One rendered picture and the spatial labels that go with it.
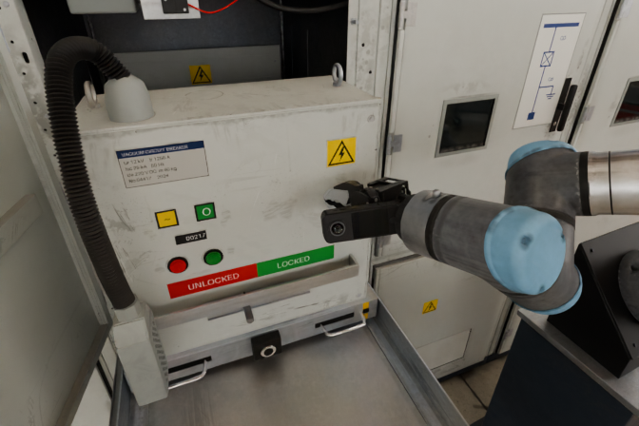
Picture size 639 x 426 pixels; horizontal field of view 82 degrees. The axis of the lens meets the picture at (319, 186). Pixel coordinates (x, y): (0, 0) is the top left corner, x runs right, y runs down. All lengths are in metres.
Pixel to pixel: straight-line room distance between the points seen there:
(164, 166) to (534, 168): 0.54
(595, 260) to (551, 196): 0.55
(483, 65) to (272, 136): 0.63
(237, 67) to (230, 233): 0.86
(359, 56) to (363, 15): 0.08
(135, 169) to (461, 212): 0.45
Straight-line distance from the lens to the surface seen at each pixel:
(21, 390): 0.85
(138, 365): 0.69
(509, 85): 1.15
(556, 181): 0.59
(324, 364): 0.88
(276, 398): 0.85
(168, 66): 1.41
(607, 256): 1.15
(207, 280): 0.73
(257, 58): 1.43
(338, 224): 0.52
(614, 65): 1.46
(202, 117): 0.58
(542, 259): 0.46
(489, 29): 1.05
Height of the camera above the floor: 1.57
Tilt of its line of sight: 29 degrees down
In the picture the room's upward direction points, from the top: straight up
